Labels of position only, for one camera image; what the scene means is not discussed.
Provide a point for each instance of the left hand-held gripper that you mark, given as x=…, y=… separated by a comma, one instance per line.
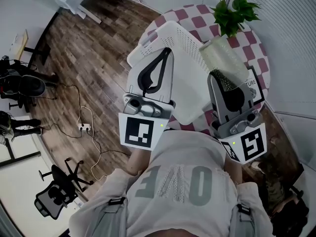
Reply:
x=138, y=132

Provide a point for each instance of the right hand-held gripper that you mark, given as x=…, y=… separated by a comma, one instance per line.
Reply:
x=251, y=142

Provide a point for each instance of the white perforated plastic basket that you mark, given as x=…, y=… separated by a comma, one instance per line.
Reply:
x=187, y=78

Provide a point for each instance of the translucent ribbed cup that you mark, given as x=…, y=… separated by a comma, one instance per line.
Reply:
x=222, y=55

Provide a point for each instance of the person's right forearm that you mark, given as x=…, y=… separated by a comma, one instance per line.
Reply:
x=234, y=171

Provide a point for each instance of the person's left forearm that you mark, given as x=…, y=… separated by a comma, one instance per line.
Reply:
x=138, y=162

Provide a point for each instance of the black framed picture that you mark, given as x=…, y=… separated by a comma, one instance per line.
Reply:
x=256, y=88

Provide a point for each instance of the person's shoe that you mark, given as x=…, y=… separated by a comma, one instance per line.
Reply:
x=258, y=166

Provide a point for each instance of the round checkered table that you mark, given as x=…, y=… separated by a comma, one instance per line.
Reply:
x=197, y=21

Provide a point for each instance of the white power strip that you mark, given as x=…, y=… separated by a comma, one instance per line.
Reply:
x=84, y=126

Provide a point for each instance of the white window blinds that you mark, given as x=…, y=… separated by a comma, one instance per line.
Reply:
x=291, y=46

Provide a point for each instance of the green potted plant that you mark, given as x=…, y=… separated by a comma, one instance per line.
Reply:
x=230, y=16

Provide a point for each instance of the person's white printed shirt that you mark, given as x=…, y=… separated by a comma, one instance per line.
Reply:
x=172, y=206

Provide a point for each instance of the small wooden table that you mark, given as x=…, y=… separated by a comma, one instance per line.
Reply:
x=22, y=46

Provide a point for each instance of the black mesh office chair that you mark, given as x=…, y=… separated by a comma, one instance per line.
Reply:
x=59, y=191

